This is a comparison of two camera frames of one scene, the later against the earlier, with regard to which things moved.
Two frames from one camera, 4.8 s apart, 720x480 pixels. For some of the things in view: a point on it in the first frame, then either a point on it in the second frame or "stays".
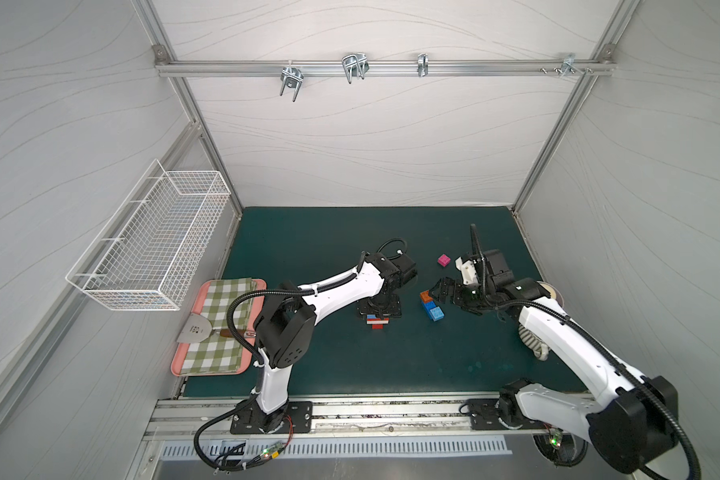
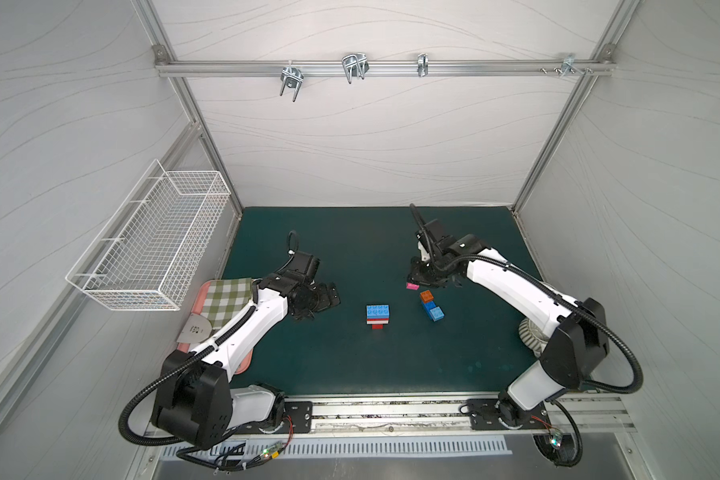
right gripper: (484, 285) → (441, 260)
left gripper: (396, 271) → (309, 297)
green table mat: (438, 348) stays
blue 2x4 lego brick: (428, 306) stays
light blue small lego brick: (437, 314) stays
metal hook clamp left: (291, 76) stays
